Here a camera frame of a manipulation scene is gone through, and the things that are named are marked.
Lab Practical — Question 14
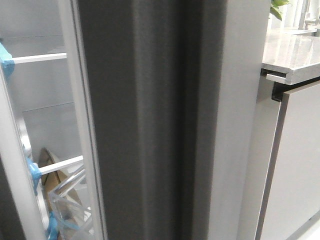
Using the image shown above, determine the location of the brown cardboard piece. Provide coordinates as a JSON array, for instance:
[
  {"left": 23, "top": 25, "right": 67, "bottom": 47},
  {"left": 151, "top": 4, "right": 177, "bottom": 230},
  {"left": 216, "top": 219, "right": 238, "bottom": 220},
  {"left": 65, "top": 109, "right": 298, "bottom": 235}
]
[{"left": 41, "top": 164, "right": 90, "bottom": 224}]

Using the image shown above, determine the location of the light grey side panel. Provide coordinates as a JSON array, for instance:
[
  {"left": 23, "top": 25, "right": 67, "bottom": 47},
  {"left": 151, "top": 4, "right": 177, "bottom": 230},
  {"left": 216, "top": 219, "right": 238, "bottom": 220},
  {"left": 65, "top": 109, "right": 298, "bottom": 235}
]
[{"left": 207, "top": 0, "right": 271, "bottom": 240}]

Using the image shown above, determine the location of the dark grey fridge door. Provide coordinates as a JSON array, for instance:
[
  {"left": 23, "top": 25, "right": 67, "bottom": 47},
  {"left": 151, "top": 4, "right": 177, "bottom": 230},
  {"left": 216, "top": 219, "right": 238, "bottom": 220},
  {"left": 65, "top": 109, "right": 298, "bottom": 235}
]
[{"left": 77, "top": 0, "right": 227, "bottom": 240}]

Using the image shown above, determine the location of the white fridge shelf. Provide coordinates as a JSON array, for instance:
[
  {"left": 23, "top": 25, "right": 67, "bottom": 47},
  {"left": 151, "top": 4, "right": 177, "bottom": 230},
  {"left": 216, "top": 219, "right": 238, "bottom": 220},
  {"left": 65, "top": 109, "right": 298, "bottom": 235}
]
[
  {"left": 39, "top": 155, "right": 84, "bottom": 175},
  {"left": 12, "top": 53, "right": 67, "bottom": 64}
]

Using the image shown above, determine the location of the blue tape upper piece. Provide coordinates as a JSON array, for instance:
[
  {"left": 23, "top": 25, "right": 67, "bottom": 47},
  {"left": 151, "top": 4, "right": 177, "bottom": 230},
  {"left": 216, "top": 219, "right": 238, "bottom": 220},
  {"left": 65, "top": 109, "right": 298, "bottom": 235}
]
[{"left": 0, "top": 43, "right": 15, "bottom": 78}]

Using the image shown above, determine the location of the green potted plant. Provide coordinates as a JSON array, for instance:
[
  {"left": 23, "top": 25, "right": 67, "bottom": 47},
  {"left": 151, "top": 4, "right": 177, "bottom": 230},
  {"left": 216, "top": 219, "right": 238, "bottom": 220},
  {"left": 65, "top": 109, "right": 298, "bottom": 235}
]
[{"left": 269, "top": 0, "right": 291, "bottom": 21}]

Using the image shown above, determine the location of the grey marble kitchen countertop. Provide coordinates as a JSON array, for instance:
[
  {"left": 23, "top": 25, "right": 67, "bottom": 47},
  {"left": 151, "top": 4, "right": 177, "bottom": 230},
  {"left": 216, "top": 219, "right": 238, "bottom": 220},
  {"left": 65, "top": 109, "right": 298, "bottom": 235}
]
[{"left": 261, "top": 31, "right": 320, "bottom": 86}]

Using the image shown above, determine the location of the blue tape piece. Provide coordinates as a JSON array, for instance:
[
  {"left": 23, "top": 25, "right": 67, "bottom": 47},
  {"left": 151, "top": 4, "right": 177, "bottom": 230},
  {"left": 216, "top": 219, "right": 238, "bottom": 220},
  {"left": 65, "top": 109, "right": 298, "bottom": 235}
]
[
  {"left": 26, "top": 157, "right": 42, "bottom": 196},
  {"left": 0, "top": 43, "right": 15, "bottom": 78},
  {"left": 46, "top": 211, "right": 80, "bottom": 240}
]

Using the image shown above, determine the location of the blue tape middle piece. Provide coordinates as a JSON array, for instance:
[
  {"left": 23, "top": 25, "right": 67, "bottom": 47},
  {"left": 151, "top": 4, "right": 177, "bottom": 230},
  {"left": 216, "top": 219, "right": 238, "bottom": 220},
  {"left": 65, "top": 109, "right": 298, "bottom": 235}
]
[{"left": 26, "top": 157, "right": 42, "bottom": 196}]

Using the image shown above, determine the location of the lower white fridge shelf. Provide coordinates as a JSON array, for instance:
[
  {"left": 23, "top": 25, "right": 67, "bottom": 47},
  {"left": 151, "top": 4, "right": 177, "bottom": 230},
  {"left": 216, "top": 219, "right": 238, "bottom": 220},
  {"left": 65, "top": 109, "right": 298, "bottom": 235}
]
[{"left": 39, "top": 155, "right": 84, "bottom": 175}]

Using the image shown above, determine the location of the upper white fridge shelf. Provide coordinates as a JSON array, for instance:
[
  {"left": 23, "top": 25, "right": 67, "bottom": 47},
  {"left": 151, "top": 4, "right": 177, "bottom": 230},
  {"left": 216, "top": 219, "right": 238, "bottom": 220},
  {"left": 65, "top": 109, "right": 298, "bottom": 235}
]
[{"left": 12, "top": 53, "right": 67, "bottom": 64}]

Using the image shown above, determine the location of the blue tape lower piece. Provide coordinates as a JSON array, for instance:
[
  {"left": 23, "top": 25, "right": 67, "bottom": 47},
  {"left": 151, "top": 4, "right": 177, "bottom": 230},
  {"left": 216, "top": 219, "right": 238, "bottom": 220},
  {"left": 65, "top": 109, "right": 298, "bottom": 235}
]
[{"left": 46, "top": 211, "right": 80, "bottom": 240}]

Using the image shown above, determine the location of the clear plastic fridge drawer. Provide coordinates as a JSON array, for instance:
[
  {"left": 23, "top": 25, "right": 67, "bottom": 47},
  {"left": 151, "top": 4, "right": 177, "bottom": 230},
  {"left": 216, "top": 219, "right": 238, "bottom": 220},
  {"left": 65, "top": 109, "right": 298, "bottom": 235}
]
[{"left": 48, "top": 166, "right": 95, "bottom": 240}]

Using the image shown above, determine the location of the silver kitchen faucet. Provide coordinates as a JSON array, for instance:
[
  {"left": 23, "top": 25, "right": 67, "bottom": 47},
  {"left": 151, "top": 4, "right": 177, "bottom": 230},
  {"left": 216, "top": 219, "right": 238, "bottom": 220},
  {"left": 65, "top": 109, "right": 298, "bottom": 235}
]
[{"left": 298, "top": 0, "right": 320, "bottom": 30}]

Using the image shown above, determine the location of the beige kitchen cabinet door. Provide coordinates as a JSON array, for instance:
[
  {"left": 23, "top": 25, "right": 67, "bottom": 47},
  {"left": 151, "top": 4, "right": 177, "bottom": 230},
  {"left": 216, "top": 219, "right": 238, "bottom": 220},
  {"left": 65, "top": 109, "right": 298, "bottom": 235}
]
[{"left": 255, "top": 81, "right": 320, "bottom": 240}]

